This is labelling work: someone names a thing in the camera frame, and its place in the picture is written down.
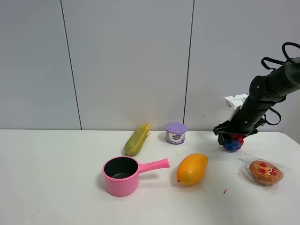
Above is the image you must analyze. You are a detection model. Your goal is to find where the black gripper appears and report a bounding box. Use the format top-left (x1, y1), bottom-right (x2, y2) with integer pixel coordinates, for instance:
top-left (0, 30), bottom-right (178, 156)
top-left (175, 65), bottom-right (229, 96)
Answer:
top-left (213, 120), bottom-right (258, 145)

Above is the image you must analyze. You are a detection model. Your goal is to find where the red blue spotted ball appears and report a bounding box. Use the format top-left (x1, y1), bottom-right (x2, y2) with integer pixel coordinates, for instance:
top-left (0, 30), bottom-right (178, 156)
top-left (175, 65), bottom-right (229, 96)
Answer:
top-left (223, 134), bottom-right (244, 152)

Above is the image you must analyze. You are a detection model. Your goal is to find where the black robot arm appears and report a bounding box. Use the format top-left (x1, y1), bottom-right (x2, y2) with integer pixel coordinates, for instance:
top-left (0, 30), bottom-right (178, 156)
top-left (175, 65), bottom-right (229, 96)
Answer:
top-left (213, 57), bottom-right (300, 145)

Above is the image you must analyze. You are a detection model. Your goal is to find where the orange yellow mango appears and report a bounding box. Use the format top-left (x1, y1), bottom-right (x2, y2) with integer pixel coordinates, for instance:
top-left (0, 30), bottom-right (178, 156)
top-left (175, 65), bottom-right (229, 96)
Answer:
top-left (176, 153), bottom-right (209, 185)

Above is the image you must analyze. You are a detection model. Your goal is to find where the purple air freshener can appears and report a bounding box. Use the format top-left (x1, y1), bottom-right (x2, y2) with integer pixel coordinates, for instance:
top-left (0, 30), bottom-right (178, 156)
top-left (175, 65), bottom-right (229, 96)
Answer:
top-left (165, 122), bottom-right (187, 145)

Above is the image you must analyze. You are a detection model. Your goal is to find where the wrapped fruit tart pastry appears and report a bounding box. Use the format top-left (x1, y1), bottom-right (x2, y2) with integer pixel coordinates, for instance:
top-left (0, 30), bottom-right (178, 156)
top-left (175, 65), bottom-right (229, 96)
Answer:
top-left (239, 153), bottom-right (291, 194)

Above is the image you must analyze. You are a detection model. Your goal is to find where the green yellow corn cob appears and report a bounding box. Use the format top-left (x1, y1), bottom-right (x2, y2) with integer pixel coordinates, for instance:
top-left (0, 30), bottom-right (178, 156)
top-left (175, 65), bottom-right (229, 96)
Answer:
top-left (124, 124), bottom-right (150, 157)

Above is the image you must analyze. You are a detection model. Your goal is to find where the pink toy saucepan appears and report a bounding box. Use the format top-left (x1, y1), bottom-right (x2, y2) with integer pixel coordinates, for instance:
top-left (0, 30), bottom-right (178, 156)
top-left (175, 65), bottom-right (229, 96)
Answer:
top-left (102, 156), bottom-right (170, 197)

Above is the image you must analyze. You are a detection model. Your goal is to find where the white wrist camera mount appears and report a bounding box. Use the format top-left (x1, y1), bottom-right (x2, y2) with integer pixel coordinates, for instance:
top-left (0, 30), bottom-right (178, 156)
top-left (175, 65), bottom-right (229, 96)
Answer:
top-left (225, 93), bottom-right (249, 121)

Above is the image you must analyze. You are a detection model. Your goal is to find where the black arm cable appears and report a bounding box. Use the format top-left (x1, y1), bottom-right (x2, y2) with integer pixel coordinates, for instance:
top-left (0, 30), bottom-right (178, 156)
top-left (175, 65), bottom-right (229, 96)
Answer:
top-left (261, 42), bottom-right (300, 126)

